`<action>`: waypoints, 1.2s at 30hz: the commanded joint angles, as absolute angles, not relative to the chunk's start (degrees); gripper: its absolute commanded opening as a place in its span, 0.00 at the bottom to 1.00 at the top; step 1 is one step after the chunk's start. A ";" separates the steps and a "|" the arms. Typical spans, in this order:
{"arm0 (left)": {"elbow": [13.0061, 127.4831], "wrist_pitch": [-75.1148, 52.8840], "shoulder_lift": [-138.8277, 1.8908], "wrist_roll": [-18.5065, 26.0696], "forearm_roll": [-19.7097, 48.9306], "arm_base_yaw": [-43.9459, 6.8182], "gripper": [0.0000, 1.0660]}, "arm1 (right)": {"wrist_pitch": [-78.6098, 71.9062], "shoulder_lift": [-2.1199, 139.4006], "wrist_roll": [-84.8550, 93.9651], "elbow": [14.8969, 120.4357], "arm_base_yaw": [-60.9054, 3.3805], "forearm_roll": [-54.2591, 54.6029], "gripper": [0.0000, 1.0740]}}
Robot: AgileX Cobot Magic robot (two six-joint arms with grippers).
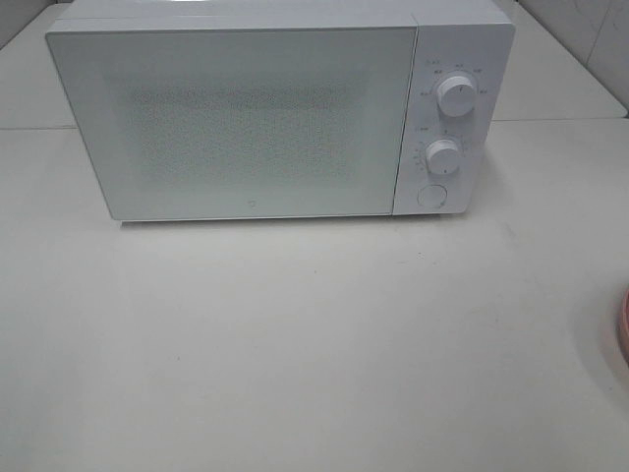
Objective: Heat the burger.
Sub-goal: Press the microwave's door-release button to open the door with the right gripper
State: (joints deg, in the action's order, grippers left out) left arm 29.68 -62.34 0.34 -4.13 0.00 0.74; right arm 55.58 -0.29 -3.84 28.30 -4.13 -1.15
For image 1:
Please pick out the pink plate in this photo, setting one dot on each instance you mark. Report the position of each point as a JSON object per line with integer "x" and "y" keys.
{"x": 623, "y": 326}

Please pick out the white microwave door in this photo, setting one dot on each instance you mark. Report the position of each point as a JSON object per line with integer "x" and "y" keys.
{"x": 192, "y": 124}

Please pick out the lower white timer knob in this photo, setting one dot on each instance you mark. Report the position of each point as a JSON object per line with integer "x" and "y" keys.
{"x": 443, "y": 157}

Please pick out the white microwave oven body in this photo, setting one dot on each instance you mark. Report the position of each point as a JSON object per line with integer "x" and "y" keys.
{"x": 473, "y": 37}

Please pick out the upper white power knob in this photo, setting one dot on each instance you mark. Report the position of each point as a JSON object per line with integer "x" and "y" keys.
{"x": 456, "y": 94}

